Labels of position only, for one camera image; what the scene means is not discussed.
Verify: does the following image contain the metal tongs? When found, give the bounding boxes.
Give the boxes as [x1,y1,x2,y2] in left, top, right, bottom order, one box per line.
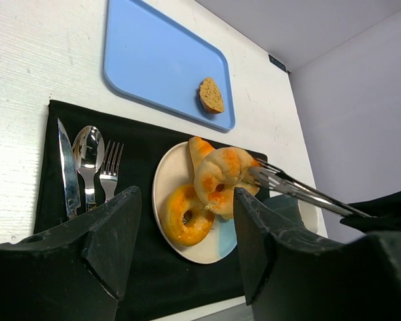
[249,158,372,218]

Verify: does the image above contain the two-tone round plate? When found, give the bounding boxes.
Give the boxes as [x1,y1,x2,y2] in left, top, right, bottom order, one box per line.
[152,142,237,264]

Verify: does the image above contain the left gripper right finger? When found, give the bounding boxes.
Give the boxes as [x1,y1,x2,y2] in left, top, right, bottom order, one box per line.
[234,188,401,320]

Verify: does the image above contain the black placemat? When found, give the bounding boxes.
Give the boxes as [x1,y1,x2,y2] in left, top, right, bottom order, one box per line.
[33,99,271,321]

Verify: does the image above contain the croissant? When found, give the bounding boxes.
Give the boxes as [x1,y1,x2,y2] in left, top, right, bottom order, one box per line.
[194,146,259,220]
[188,136,215,173]

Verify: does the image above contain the blue tray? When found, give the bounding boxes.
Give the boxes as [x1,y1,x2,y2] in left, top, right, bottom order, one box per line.
[104,1,236,132]

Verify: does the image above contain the bread slice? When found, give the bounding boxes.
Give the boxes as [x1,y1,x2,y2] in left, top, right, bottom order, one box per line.
[198,77,225,114]

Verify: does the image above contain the bagel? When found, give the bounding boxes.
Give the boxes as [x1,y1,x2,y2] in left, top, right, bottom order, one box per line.
[160,184,215,247]

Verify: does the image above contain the spoon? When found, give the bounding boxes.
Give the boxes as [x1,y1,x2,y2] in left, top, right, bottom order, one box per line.
[72,125,105,211]

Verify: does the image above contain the fork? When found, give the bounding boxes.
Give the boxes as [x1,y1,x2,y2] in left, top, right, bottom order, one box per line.
[100,140,124,202]

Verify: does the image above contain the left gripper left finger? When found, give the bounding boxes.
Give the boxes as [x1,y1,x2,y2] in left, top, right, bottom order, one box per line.
[0,186,142,320]

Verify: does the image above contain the table knife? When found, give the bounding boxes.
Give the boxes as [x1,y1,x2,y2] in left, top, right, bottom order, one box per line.
[57,118,81,220]

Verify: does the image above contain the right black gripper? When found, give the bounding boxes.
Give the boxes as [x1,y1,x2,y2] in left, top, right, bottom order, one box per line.
[340,191,401,233]

